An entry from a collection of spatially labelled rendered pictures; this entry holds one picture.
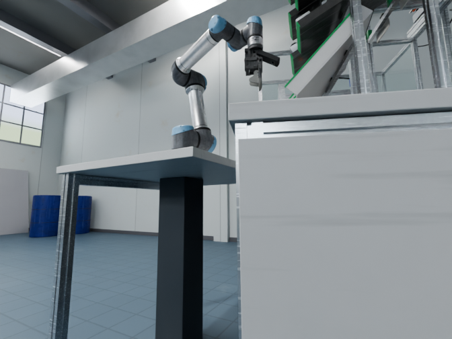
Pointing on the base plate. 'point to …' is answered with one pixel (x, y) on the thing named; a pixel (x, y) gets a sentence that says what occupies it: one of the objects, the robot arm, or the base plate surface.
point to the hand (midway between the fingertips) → (261, 87)
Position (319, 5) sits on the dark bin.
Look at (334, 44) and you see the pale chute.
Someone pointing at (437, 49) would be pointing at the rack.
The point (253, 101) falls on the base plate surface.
